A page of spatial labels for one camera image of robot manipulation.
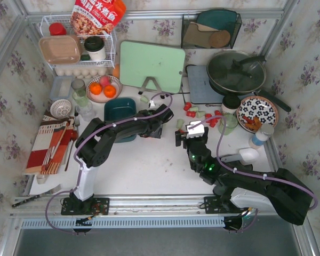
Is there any green plastic cup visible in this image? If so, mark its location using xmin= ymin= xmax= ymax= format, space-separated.
xmin=218 ymin=114 xmax=238 ymax=135

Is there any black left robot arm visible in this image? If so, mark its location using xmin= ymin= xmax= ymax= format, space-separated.
xmin=70 ymin=104 xmax=174 ymax=215

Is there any patterned orange cloth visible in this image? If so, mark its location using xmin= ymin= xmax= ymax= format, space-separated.
xmin=25 ymin=111 xmax=74 ymax=175

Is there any white bottle grey cap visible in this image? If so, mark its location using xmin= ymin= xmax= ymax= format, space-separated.
xmin=249 ymin=124 xmax=274 ymax=149

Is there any beige plastic tray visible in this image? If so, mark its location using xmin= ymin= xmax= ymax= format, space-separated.
xmin=39 ymin=35 xmax=82 ymax=65

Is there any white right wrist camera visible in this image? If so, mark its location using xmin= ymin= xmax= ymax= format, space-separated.
xmin=186 ymin=121 xmax=205 ymax=139

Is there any red lid jar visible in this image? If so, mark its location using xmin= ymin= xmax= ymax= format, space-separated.
xmin=49 ymin=22 xmax=67 ymax=36

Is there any clear glass cup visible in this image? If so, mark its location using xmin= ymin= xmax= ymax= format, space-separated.
xmin=75 ymin=102 xmax=96 ymax=122

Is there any black frying pan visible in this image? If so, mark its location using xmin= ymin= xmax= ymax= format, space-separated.
xmin=206 ymin=50 xmax=291 ymax=113

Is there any orange fruit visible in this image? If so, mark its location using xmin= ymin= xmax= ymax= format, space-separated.
xmin=89 ymin=82 xmax=102 ymax=95
xmin=103 ymin=85 xmax=117 ymax=98

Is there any orange behind board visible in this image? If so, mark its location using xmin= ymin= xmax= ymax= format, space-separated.
xmin=112 ymin=64 xmax=120 ymax=79

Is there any clear food container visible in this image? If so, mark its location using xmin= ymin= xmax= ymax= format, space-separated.
xmin=49 ymin=76 xmax=74 ymax=101

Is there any egg carton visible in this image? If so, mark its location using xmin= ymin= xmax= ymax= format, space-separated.
xmin=54 ymin=67 xmax=110 ymax=79

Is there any black mesh organizer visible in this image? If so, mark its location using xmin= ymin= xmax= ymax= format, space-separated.
xmin=181 ymin=13 xmax=242 ymax=49

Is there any white strainer basket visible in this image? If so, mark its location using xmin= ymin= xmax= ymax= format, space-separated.
xmin=50 ymin=99 xmax=72 ymax=119

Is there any red apple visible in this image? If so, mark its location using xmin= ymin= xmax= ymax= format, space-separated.
xmin=99 ymin=76 xmax=111 ymax=87

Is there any teal storage basket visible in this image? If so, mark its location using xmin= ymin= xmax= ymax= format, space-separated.
xmin=103 ymin=98 xmax=138 ymax=144

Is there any green glass jar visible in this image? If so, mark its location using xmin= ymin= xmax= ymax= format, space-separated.
xmin=71 ymin=79 xmax=88 ymax=107

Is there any white black-lid coffee cup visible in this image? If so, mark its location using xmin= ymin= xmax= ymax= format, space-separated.
xmin=84 ymin=36 xmax=106 ymax=61

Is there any teal plate in organizer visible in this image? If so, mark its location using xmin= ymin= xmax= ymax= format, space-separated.
xmin=196 ymin=9 xmax=237 ymax=34

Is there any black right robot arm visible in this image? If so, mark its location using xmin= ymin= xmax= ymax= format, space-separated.
xmin=175 ymin=127 xmax=316 ymax=226

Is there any red snack bag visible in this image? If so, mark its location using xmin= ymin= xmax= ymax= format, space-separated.
xmin=70 ymin=0 xmax=126 ymax=36

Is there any green cutting board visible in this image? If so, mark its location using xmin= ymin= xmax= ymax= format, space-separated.
xmin=119 ymin=40 xmax=186 ymax=93

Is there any white scoop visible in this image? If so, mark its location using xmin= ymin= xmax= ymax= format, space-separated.
xmin=221 ymin=148 xmax=259 ymax=165

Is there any floral blue plate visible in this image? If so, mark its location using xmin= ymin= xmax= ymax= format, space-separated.
xmin=236 ymin=96 xmax=278 ymax=133

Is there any metal fork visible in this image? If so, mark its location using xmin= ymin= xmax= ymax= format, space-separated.
xmin=74 ymin=106 xmax=80 ymax=127

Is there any orange fruit right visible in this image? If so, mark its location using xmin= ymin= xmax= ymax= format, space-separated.
xmin=103 ymin=85 xmax=117 ymax=98

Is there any fruit bowl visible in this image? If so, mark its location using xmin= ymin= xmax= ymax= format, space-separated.
xmin=86 ymin=75 xmax=122 ymax=103

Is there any round cork coaster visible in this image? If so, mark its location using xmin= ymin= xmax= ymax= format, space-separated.
xmin=209 ymin=30 xmax=231 ymax=48

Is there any grey induction cooker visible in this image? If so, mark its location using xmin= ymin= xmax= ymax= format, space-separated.
xmin=186 ymin=65 xmax=223 ymax=105

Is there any red capsule right middle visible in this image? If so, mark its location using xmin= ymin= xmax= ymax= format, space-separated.
xmin=186 ymin=111 xmax=196 ymax=118

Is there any green capsule near board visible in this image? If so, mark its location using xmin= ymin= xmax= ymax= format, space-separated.
xmin=140 ymin=95 xmax=149 ymax=104

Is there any black-lid white jar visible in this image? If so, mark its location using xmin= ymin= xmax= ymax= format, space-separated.
xmin=221 ymin=94 xmax=241 ymax=115

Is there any orange fruit left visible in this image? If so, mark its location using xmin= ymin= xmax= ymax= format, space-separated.
xmin=89 ymin=82 xmax=102 ymax=95

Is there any red capsule by cooker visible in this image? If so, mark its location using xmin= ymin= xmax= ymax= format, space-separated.
xmin=183 ymin=102 xmax=192 ymax=111

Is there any white wire rack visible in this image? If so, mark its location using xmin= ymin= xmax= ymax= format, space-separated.
xmin=39 ymin=14 xmax=117 ymax=69

